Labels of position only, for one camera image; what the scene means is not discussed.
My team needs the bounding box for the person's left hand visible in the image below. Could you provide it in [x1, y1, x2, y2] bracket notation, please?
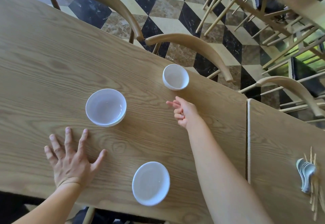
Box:
[44, 127, 107, 189]

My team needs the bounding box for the person's right hand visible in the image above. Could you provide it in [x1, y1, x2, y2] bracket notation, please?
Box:
[166, 96, 201, 130]

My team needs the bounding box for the bundle of wooden chopsticks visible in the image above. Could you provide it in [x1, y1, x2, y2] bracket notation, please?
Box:
[303, 146, 325, 222]

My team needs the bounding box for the person's left forearm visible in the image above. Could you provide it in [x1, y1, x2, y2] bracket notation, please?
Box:
[13, 178, 88, 224]

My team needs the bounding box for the person's right forearm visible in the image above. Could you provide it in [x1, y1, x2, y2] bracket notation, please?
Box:
[187, 116, 275, 224]

